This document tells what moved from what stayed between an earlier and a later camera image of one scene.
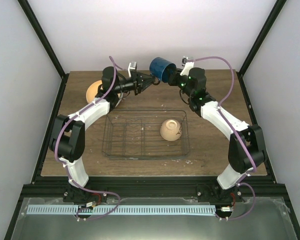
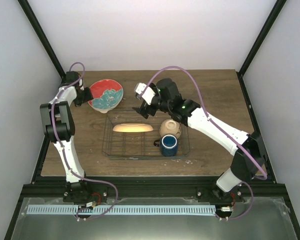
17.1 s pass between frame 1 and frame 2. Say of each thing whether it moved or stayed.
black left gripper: moved
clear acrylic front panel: stayed
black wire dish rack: stayed
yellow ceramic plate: moved
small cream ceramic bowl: stayed
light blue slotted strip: stayed
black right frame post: stayed
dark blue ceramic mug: moved
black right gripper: moved
